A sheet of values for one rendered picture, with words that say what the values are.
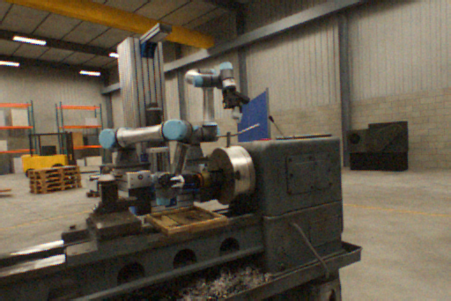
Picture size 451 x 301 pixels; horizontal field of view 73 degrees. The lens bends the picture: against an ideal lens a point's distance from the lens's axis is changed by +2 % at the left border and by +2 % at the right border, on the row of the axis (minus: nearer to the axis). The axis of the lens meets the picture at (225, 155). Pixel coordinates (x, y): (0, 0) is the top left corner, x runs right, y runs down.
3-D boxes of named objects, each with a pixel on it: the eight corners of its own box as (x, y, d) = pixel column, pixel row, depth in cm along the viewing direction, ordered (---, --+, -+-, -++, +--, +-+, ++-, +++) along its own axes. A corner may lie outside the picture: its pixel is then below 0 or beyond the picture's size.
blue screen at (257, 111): (229, 175, 1061) (225, 109, 1048) (251, 173, 1070) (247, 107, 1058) (255, 196, 652) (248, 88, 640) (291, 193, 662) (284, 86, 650)
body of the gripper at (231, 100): (223, 110, 173) (219, 91, 175) (236, 110, 177) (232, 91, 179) (229, 105, 166) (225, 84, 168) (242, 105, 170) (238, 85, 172)
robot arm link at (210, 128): (198, 142, 231) (195, 69, 223) (217, 141, 235) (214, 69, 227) (202, 143, 220) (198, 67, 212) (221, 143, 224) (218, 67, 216)
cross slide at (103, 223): (121, 212, 159) (121, 204, 159) (142, 231, 122) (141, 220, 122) (86, 218, 151) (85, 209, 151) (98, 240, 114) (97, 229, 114)
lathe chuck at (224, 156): (219, 193, 184) (220, 142, 177) (248, 210, 157) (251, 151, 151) (206, 194, 179) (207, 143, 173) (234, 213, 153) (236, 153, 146)
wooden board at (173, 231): (196, 211, 176) (196, 205, 176) (227, 224, 145) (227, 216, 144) (145, 221, 161) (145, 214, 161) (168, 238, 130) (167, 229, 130)
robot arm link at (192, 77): (181, 68, 218) (194, 70, 174) (195, 68, 222) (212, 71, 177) (181, 84, 222) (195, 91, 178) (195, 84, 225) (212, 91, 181)
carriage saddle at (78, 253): (125, 223, 161) (124, 211, 161) (150, 246, 121) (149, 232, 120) (62, 235, 146) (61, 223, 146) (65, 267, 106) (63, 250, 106)
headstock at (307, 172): (292, 190, 223) (290, 138, 221) (347, 200, 182) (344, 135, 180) (224, 203, 194) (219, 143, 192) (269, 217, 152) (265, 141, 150)
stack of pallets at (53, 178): (68, 187, 1044) (66, 165, 1041) (83, 187, 997) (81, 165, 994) (28, 193, 939) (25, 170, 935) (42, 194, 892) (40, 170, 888)
